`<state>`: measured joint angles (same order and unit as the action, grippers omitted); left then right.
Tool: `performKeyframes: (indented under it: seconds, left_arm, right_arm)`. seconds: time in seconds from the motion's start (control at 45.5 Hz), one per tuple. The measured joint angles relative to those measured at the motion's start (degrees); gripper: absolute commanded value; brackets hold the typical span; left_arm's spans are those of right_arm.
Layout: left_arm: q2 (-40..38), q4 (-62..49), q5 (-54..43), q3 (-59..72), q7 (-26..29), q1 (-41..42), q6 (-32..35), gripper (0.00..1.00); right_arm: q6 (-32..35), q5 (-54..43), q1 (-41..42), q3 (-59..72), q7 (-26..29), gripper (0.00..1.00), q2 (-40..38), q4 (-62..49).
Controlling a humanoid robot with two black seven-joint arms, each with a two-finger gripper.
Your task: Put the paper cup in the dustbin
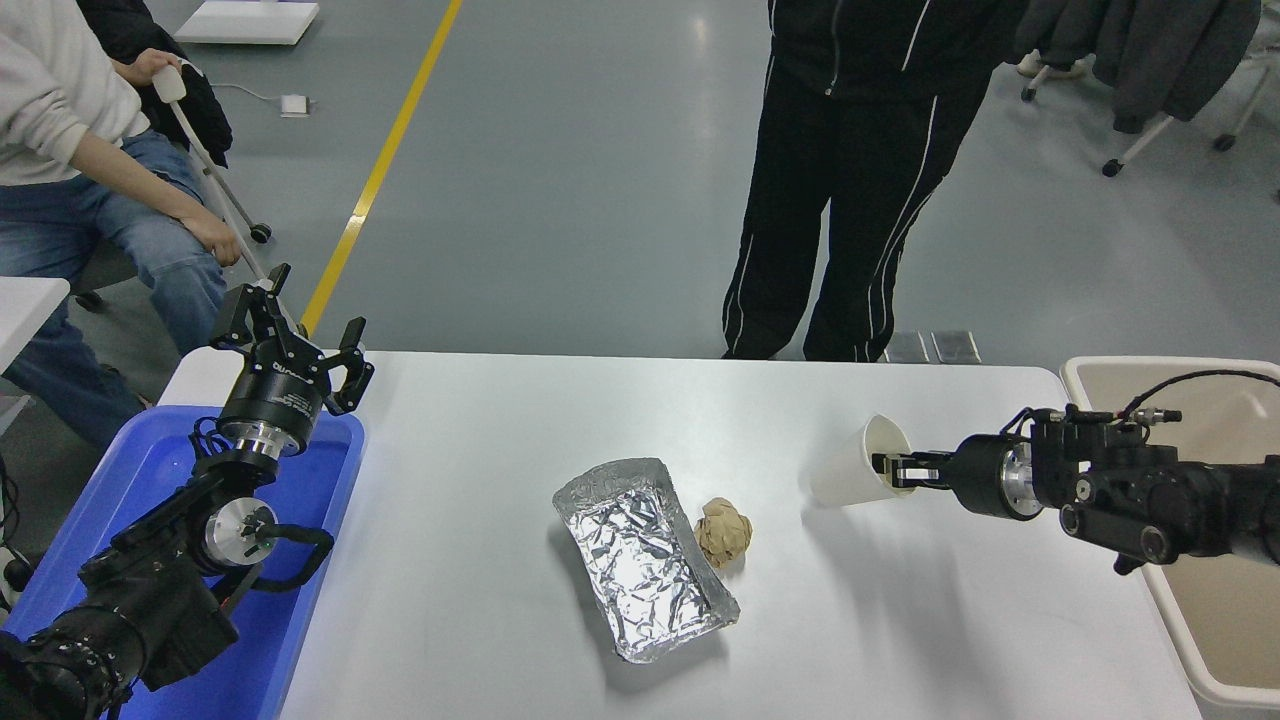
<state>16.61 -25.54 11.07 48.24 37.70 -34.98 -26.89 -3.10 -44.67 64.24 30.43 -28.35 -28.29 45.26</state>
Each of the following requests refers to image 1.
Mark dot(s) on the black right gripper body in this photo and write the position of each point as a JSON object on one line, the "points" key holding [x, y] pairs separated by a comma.
{"points": [[978, 478]]}

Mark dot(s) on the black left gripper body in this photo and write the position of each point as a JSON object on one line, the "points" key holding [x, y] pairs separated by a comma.
{"points": [[275, 395]]}

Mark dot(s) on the white paper cup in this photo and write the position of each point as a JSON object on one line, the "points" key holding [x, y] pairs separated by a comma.
{"points": [[845, 475]]}

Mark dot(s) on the tan paper ball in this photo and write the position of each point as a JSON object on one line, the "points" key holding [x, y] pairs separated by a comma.
{"points": [[723, 532]]}

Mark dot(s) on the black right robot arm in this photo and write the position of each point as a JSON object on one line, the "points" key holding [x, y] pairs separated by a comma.
{"points": [[1150, 490]]}

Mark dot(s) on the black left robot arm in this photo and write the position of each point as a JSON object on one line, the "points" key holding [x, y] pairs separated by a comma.
{"points": [[150, 600]]}

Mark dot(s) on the seated person's right forearm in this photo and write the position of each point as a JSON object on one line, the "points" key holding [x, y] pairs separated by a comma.
{"points": [[130, 180]]}

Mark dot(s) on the seated person's right hand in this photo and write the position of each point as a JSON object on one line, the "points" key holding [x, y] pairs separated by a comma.
{"points": [[215, 240]]}

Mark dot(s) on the seated person's left hand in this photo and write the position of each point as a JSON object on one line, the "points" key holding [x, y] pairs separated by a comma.
{"points": [[155, 62]]}

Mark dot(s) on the metal floor plate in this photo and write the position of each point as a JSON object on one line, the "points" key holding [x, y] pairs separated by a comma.
{"points": [[907, 347], [955, 347]]}

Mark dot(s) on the blue plastic tray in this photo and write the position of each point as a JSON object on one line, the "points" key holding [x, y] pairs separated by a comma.
{"points": [[150, 470]]}

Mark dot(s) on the white-framed wheeled chair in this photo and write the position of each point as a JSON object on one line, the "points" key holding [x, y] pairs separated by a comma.
{"points": [[215, 185]]}

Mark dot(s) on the white power adapter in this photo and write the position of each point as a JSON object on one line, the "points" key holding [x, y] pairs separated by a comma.
{"points": [[294, 105]]}

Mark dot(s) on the black jacket on chair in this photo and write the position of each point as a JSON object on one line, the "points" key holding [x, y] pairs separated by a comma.
{"points": [[200, 110]]}

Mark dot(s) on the small white side table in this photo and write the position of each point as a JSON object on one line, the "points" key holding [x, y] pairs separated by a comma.
{"points": [[25, 310]]}

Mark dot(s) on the silver foil tray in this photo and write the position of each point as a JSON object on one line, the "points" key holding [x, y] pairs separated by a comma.
{"points": [[640, 560]]}

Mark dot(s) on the large pale bin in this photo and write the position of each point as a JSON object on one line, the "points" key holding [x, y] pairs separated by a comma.
{"points": [[1220, 620]]}

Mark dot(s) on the flat white board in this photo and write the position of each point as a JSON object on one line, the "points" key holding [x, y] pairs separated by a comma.
{"points": [[250, 22]]}

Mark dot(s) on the seated person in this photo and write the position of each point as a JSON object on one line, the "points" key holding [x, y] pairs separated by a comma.
{"points": [[60, 100]]}

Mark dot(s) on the standing person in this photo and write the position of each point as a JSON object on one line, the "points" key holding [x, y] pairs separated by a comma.
{"points": [[850, 150]]}

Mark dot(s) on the white office chair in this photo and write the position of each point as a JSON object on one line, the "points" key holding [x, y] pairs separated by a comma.
{"points": [[1140, 145]]}

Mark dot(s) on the dark grey hanging jacket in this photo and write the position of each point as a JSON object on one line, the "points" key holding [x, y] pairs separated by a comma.
{"points": [[1170, 60]]}

